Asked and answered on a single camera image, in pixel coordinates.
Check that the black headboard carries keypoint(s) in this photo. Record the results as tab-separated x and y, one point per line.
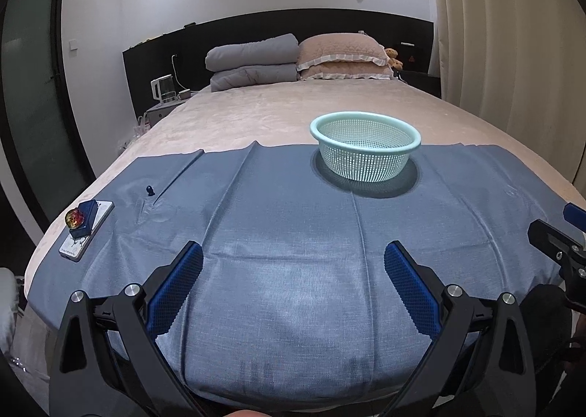
183	46

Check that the white electric kettle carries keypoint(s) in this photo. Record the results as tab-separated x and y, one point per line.
164	88

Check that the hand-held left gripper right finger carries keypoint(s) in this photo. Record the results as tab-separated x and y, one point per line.
409	284

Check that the person's left hand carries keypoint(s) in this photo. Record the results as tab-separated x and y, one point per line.
249	413

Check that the beige curtain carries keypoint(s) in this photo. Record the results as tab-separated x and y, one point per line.
503	55

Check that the dark blue small box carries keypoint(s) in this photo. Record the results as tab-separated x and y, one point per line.
89	221

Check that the mint green plastic basket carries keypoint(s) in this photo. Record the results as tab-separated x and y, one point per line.
366	160

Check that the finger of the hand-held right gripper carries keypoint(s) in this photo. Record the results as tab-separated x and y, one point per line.
549	236
576	214

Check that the dark glass door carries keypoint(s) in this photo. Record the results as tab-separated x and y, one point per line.
32	101

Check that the white nightstand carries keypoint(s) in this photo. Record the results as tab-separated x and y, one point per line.
158	115

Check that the colourful glitter ball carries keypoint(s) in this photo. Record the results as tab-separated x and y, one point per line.
75	219

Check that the brown teddy bear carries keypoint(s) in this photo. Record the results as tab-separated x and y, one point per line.
393	59

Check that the black nightstand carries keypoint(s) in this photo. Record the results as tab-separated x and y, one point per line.
421	83

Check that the pink frilled pillow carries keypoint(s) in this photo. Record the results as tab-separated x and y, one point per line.
348	71
341	48

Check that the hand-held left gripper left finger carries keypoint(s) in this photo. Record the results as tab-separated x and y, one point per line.
176	289

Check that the white cup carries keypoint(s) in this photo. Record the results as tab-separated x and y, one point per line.
184	94

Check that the white flat card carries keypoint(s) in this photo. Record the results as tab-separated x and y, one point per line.
101	213

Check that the blue cloth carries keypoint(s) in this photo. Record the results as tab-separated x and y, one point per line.
284	238

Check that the folded grey quilt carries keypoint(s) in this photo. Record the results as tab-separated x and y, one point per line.
252	55

